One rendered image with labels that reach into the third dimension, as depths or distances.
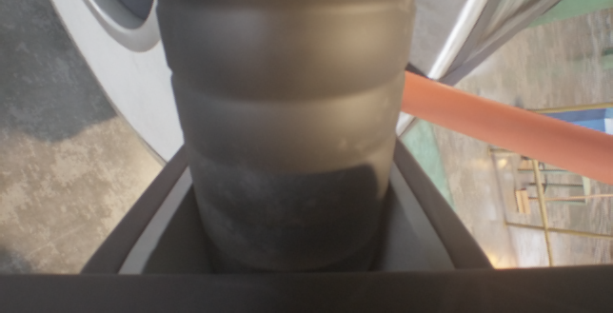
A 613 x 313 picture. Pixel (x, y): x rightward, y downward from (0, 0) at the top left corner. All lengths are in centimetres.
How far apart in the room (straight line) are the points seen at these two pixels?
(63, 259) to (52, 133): 41
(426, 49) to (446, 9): 3
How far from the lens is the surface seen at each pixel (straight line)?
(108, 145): 130
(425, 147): 265
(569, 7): 487
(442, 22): 21
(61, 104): 130
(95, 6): 78
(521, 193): 465
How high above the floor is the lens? 129
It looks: 50 degrees down
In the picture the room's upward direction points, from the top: 86 degrees clockwise
